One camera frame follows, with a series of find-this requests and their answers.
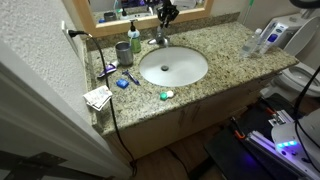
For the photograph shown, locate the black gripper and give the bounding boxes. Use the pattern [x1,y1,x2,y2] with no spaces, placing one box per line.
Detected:
[157,0,179,28]

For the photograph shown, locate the chrome sink faucet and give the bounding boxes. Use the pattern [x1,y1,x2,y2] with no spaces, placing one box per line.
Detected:
[148,26,169,47]

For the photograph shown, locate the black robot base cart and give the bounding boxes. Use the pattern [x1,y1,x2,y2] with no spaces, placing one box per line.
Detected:
[205,94,319,180]

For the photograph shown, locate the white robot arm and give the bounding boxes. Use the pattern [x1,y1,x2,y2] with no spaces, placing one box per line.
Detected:
[232,71,320,180]

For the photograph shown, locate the green soap dispenser bottle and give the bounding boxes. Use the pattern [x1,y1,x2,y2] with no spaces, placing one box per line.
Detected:
[127,21,141,53]

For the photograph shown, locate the white oval sink basin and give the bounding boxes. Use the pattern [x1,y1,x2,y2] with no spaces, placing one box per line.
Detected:
[139,47,208,87]

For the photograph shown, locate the grey metal cup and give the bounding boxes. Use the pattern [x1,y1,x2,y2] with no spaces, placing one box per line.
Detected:
[115,41,133,66]

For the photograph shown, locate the blue razor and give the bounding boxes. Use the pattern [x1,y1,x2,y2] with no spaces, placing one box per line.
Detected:
[122,70,141,86]

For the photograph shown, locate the wood framed mirror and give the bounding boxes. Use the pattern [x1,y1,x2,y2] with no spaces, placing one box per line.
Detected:
[71,0,215,38]

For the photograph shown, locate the purple toothpaste tube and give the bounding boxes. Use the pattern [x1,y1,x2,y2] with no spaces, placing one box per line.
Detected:
[98,61,119,78]

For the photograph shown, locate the green white contact lens case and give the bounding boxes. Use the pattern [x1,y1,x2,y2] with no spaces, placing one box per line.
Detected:
[160,91,174,101]

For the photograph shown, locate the blue floss box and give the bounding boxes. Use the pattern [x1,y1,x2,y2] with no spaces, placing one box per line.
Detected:
[116,79,129,89]

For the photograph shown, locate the clear plastic bottle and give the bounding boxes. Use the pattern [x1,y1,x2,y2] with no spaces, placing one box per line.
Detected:
[240,28,262,58]

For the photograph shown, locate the white paper packets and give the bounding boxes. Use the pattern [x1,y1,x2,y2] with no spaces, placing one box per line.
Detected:
[83,85,112,111]

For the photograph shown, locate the beige vanity cabinet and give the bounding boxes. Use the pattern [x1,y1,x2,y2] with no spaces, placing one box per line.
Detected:
[99,74,288,163]

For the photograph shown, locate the white toilet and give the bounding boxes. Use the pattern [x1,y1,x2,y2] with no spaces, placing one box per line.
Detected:
[260,13,319,101]

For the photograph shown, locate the black power cable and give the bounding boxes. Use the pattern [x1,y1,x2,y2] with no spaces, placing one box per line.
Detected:
[68,29,138,178]

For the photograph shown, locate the white wall outlet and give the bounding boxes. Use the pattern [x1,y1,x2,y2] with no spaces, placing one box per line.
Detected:
[61,20,79,56]

